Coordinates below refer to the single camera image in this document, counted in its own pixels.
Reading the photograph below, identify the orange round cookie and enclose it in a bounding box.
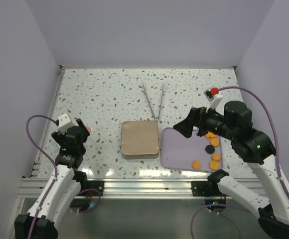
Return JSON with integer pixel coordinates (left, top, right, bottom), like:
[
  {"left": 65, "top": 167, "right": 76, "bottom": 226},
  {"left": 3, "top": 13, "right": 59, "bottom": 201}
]
[
  {"left": 210, "top": 138, "right": 220, "bottom": 147},
  {"left": 192, "top": 161, "right": 201, "bottom": 170}
]

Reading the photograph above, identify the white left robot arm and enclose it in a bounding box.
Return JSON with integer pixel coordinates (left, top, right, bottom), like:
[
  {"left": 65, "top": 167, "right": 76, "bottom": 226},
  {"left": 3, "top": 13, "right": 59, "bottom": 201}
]
[{"left": 14, "top": 114, "right": 90, "bottom": 239}]

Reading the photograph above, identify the black round cookie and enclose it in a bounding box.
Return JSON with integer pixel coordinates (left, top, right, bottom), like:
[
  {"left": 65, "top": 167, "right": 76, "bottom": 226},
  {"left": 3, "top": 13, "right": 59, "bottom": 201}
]
[{"left": 205, "top": 145, "right": 216, "bottom": 154}]

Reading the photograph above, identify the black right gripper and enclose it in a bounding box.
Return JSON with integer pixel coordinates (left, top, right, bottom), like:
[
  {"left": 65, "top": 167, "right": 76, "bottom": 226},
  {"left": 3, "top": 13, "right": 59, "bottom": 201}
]
[{"left": 173, "top": 103, "right": 237, "bottom": 139}]

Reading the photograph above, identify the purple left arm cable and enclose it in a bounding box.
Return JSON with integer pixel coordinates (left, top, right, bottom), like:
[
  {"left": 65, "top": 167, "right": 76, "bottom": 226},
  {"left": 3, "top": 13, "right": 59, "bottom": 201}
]
[{"left": 26, "top": 115, "right": 63, "bottom": 239}]

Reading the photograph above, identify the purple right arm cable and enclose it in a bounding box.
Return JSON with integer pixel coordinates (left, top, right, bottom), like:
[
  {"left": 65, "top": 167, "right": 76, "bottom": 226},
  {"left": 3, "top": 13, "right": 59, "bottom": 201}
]
[{"left": 191, "top": 86, "right": 289, "bottom": 239}]

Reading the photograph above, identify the rose gold tin lid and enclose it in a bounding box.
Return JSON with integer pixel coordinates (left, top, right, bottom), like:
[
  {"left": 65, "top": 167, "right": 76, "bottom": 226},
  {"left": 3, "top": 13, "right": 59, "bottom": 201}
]
[{"left": 121, "top": 120, "right": 160, "bottom": 159}]

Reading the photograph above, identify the orange round cookie bottom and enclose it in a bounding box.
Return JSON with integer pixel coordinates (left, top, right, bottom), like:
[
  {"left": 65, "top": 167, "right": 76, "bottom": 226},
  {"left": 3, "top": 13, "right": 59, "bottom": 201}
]
[{"left": 192, "top": 161, "right": 201, "bottom": 170}]

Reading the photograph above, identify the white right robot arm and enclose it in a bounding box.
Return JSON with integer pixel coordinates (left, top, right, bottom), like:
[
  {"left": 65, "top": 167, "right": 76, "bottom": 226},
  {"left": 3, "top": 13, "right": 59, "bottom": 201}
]
[{"left": 173, "top": 101, "right": 289, "bottom": 239}]

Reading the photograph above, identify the orange cookie top right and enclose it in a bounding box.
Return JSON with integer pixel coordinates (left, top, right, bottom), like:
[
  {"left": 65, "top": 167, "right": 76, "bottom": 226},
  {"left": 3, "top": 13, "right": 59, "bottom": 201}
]
[{"left": 205, "top": 132, "right": 216, "bottom": 139}]

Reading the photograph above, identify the orange round cookie upper right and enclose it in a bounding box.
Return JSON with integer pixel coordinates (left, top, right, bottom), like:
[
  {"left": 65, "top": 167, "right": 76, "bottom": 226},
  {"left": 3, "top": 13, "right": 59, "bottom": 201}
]
[{"left": 210, "top": 138, "right": 220, "bottom": 147}]

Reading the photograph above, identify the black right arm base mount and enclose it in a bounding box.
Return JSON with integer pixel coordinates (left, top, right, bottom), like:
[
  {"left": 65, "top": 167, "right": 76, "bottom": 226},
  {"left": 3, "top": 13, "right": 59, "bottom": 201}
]
[{"left": 191, "top": 181, "right": 223, "bottom": 197}]

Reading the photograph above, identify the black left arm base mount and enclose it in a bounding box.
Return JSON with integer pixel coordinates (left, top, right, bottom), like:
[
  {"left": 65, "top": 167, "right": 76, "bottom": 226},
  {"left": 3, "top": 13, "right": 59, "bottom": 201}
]
[{"left": 84, "top": 180, "right": 105, "bottom": 197}]

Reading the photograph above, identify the orange waffle cookie bottom right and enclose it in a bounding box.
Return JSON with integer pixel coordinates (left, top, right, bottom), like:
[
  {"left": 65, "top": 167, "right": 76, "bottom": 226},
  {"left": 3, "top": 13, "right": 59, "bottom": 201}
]
[{"left": 209, "top": 160, "right": 220, "bottom": 171}]

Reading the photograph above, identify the lilac plastic tray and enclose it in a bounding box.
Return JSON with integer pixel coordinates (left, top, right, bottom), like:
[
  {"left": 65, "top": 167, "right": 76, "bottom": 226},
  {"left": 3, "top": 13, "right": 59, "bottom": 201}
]
[{"left": 160, "top": 127, "right": 223, "bottom": 172}]

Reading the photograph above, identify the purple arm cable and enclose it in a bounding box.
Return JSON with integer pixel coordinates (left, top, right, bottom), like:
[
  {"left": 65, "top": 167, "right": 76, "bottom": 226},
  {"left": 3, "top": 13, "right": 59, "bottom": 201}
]
[
  {"left": 191, "top": 86, "right": 289, "bottom": 239},
  {"left": 26, "top": 115, "right": 63, "bottom": 239}
]

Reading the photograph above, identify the aluminium mounting rail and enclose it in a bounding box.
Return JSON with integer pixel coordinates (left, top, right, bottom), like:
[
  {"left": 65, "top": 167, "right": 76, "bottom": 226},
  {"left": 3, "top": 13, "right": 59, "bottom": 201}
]
[{"left": 17, "top": 178, "right": 266, "bottom": 199}]

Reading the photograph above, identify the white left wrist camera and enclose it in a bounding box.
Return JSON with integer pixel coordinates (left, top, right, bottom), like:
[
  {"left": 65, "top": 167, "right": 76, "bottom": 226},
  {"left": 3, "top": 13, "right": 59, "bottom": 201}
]
[{"left": 57, "top": 113, "right": 75, "bottom": 134}]

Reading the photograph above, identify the orange flower cookie right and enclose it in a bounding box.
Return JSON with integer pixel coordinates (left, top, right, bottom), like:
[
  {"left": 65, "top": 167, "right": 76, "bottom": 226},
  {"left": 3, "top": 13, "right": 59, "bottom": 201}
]
[{"left": 212, "top": 153, "right": 221, "bottom": 161}]

